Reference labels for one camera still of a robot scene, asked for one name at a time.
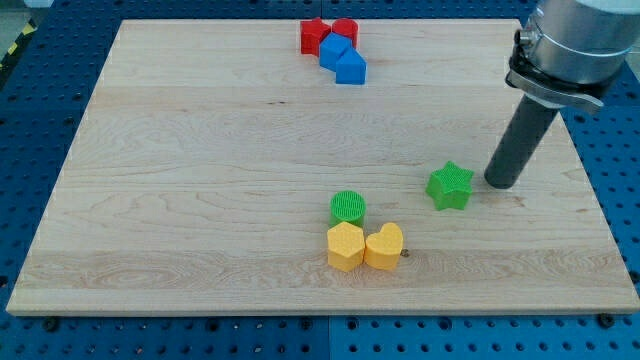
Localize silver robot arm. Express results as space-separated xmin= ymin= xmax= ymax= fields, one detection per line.
xmin=505 ymin=0 xmax=639 ymax=114

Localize green cylinder block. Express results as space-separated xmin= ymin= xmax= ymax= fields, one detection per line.
xmin=329 ymin=190 xmax=366 ymax=227

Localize yellow hexagon block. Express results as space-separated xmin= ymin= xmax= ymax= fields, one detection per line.
xmin=327 ymin=222 xmax=365 ymax=272

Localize yellow heart block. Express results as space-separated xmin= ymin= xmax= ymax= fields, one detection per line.
xmin=364 ymin=222 xmax=404 ymax=271

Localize blue pentagon block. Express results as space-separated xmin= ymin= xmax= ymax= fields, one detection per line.
xmin=335 ymin=48 xmax=367 ymax=85

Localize light wooden board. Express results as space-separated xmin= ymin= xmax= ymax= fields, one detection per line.
xmin=7 ymin=20 xmax=639 ymax=316

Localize green star block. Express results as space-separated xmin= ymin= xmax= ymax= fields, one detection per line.
xmin=425 ymin=161 xmax=474 ymax=211

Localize blue cube block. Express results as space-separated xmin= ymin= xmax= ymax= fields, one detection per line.
xmin=319 ymin=32 xmax=352 ymax=71

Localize red star block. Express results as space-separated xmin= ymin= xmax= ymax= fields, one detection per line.
xmin=300 ymin=17 xmax=331 ymax=57

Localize red cylinder block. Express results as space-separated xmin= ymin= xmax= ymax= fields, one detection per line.
xmin=331 ymin=18 xmax=359 ymax=48

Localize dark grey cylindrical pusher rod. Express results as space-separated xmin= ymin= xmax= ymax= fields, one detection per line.
xmin=484 ymin=96 xmax=558 ymax=189

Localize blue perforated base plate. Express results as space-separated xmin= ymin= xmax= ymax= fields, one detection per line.
xmin=1 ymin=0 xmax=639 ymax=359

